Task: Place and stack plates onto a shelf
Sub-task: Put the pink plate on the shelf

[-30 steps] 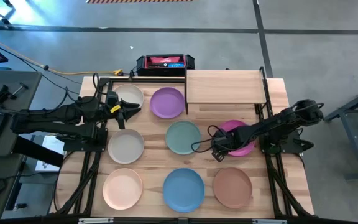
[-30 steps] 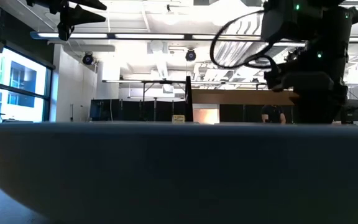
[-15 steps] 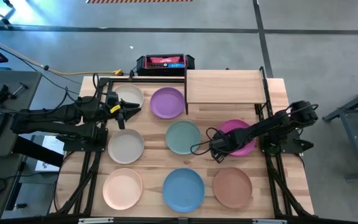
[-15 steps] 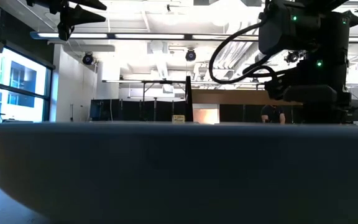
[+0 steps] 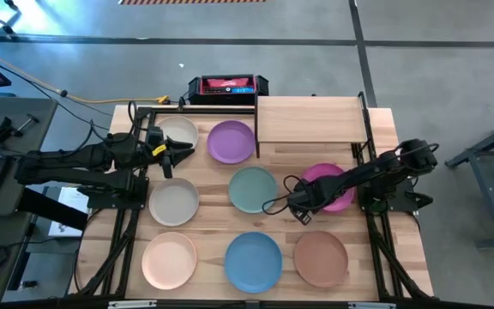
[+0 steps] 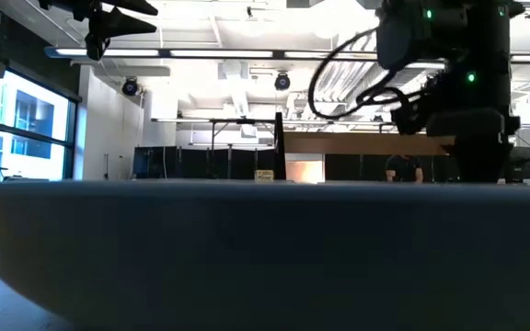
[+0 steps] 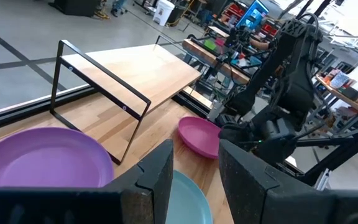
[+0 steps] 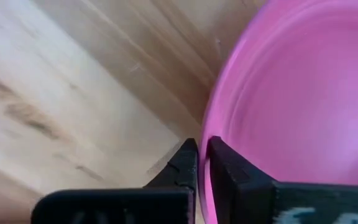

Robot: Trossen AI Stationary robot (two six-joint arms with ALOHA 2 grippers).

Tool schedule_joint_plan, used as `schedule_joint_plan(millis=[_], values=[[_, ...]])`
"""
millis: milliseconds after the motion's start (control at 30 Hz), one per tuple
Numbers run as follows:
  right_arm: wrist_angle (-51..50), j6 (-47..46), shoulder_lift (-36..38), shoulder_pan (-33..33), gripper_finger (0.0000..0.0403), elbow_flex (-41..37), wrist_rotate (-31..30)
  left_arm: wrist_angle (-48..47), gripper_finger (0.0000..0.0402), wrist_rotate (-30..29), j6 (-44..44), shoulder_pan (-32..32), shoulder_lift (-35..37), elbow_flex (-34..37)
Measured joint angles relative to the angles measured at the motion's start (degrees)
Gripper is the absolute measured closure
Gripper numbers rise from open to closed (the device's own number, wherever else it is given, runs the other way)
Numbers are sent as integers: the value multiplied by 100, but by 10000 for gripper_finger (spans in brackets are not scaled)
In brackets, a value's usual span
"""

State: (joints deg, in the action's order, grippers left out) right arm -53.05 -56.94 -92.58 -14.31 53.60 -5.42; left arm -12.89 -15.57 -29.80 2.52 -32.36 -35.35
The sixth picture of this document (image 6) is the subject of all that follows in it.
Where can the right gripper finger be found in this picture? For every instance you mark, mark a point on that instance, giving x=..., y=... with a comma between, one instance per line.
x=481, y=161

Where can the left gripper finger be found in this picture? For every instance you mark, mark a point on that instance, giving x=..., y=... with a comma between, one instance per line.
x=131, y=5
x=127, y=25

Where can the dark blue plate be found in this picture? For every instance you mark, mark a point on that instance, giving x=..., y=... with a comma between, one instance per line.
x=265, y=253

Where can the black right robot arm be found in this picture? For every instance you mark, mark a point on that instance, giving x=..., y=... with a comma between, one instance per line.
x=476, y=46

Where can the wooden shelf with black legs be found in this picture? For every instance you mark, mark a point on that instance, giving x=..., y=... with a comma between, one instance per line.
x=361, y=143

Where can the dark computer monitor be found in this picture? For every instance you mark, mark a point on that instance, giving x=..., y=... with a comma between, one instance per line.
x=522, y=163

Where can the person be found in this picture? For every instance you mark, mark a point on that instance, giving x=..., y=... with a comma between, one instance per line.
x=403, y=170

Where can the long ceiling light strip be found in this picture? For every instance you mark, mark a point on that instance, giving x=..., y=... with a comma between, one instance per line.
x=221, y=53

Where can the large window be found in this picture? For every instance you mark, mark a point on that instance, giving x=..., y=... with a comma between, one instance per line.
x=30, y=115

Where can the yellow poster sign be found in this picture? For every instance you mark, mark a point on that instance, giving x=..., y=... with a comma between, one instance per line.
x=264, y=176

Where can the distant black metal frame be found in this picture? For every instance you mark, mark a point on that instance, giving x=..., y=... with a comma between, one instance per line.
x=246, y=121

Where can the black partition wall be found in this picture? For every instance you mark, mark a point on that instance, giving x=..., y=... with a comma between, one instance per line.
x=200, y=163

